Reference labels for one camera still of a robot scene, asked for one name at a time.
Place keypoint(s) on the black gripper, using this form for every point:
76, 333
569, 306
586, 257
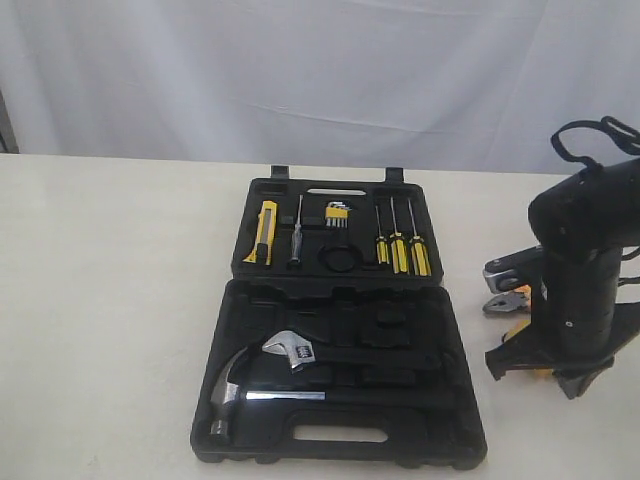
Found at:
571, 326

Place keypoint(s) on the yellow tape measure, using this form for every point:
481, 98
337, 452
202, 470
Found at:
521, 325

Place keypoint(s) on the combination pliers orange black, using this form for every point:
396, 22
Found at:
518, 299

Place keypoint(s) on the black plastic tool case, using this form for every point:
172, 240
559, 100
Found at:
339, 295

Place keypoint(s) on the yellow utility knife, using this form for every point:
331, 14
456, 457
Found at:
261, 252

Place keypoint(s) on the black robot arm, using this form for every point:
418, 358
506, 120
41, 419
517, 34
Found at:
582, 225

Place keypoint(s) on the right yellow black screwdriver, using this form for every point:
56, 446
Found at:
419, 255

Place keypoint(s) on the middle yellow black screwdriver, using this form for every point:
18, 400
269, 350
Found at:
398, 246

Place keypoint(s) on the small yellow black screwdriver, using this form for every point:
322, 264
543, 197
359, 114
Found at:
381, 242

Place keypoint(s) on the hex key set yellow holder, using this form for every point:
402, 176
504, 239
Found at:
337, 214

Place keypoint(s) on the clear voltage tester screwdriver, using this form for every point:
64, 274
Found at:
297, 235

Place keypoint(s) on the white backdrop curtain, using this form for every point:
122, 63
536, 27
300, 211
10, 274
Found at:
451, 85

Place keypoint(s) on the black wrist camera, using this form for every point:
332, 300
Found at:
514, 270

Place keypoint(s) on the adjustable wrench black handle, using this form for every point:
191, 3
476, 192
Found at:
301, 352

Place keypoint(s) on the claw hammer black handle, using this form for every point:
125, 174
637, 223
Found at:
226, 395

